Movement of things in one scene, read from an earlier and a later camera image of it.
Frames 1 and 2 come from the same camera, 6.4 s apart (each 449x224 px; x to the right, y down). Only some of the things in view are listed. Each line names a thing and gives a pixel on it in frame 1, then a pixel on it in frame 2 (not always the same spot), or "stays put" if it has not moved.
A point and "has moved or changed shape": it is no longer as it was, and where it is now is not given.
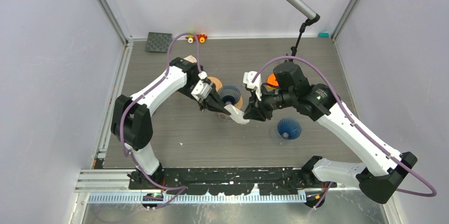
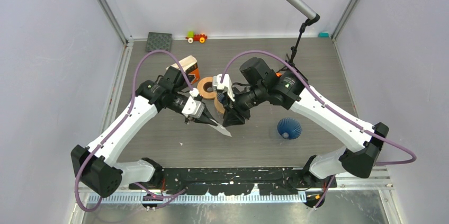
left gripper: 213,102 to 205,117
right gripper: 257,110 to 232,116
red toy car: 201,37 stays put
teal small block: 323,35 stays put
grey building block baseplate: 158,42 stays put
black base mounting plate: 233,180 stays put
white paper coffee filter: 236,115 has moved or changed shape
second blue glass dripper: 289,128 stays put
